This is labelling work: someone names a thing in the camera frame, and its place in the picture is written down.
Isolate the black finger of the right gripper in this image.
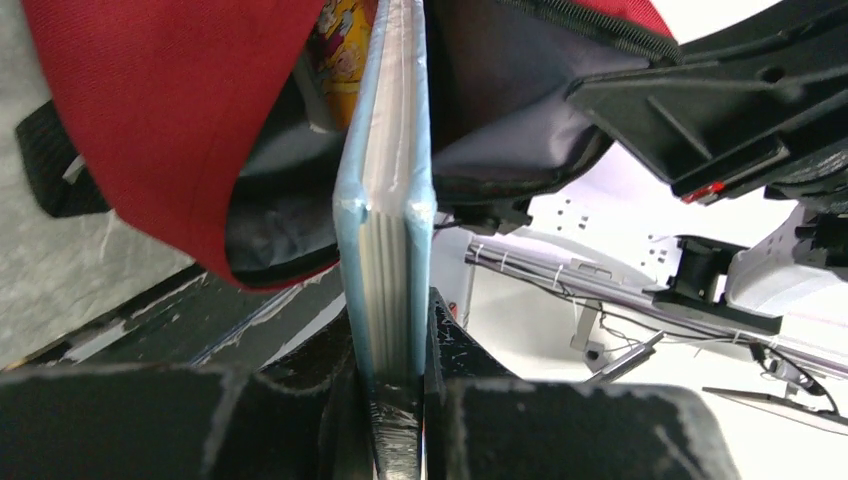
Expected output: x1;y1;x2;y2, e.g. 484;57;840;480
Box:
568;0;847;206

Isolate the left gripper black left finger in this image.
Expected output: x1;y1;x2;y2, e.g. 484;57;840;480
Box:
1;314;372;479

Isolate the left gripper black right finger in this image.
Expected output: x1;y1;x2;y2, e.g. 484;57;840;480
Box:
423;290;739;479

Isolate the light blue cat notebook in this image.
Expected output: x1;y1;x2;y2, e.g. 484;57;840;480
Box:
333;1;437;385

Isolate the red fabric backpack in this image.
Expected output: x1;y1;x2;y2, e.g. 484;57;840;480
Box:
14;0;684;293

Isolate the Roald Dahl Charlie book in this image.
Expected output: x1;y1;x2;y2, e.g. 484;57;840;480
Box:
308;0;378;129

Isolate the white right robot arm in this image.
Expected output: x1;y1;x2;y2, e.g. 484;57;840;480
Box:
425;1;847;361

